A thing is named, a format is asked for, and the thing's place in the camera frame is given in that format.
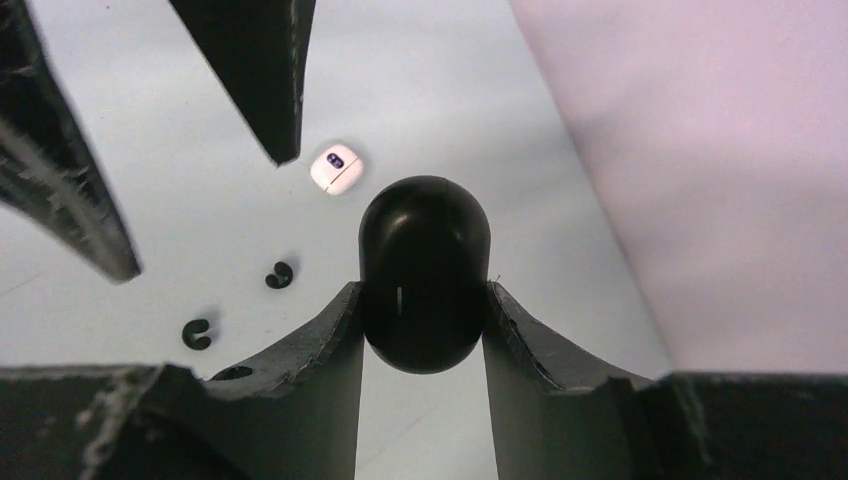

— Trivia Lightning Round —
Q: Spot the black rubber foot near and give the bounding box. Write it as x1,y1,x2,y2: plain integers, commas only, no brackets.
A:
181,319,212,351

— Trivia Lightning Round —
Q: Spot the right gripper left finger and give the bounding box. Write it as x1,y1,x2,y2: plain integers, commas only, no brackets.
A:
1,282,364,479

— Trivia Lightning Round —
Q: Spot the black rubber foot far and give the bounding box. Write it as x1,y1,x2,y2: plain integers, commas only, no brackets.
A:
265,261,294,290

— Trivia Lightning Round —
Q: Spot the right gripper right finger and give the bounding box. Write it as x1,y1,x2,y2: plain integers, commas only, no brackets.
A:
482,282,847,479

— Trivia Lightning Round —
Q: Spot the white earbud charging case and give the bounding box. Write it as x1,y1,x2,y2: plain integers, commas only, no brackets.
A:
309,144,364,196

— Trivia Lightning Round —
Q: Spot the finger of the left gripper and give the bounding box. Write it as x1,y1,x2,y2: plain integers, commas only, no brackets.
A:
1,1,141,283
170,0,316,166

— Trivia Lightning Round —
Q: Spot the black earbud charging case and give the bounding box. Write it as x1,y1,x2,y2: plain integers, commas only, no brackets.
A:
358,176,491,375

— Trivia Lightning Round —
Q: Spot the black rubber foot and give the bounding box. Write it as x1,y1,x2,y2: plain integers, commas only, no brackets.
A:
265,261,294,290
181,319,212,351

